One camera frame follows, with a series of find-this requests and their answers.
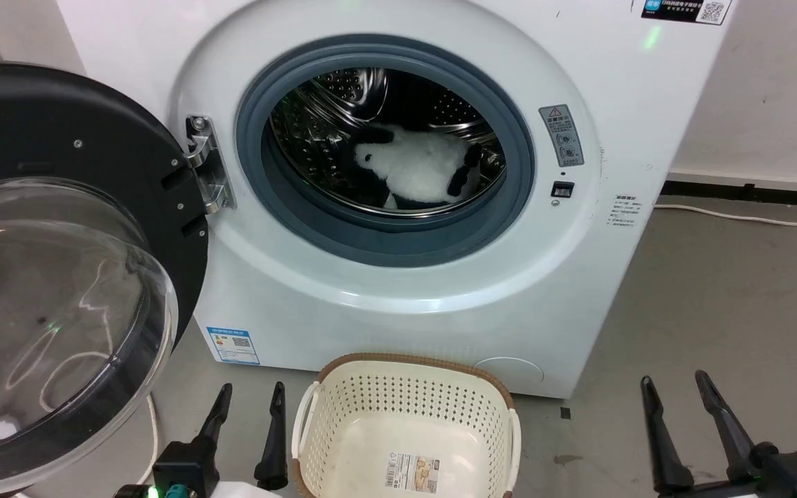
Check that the grey rubber door gasket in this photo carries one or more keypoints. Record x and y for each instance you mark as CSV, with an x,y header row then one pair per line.
x,y
398,238

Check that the black door latch socket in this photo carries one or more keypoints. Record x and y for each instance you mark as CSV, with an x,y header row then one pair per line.
x,y
562,190

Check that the white front-load washing machine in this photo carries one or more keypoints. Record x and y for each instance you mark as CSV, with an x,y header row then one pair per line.
x,y
385,304

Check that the grey warning sticker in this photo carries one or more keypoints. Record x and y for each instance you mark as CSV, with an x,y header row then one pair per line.
x,y
562,135

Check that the black baseboard strip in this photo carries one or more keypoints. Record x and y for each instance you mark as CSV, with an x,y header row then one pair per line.
x,y
751,192

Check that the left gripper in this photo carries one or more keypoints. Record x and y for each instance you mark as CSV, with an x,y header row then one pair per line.
x,y
184,470

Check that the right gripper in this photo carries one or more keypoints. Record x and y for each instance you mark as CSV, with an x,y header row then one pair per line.
x,y
796,477

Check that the small printed text sticker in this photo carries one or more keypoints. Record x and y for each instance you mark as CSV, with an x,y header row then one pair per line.
x,y
625,211

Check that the stainless steel washer drum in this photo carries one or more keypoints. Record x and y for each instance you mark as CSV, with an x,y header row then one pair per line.
x,y
322,117

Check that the cream perforated laundry basket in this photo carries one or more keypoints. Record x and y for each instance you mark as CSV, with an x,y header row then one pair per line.
x,y
343,422

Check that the paper label with barcode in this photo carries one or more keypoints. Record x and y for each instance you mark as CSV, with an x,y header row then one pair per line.
x,y
411,473

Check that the black white panda plush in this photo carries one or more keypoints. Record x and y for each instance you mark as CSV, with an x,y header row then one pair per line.
x,y
416,166

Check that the chrome door hinge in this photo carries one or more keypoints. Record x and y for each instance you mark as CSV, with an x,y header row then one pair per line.
x,y
206,166

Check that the black QR code sticker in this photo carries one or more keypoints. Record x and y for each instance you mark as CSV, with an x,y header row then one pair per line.
x,y
685,10

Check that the black glass washer door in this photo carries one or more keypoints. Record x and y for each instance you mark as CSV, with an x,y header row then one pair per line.
x,y
46,277

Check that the blue energy label sticker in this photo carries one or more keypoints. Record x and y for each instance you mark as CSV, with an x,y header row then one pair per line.
x,y
233,346

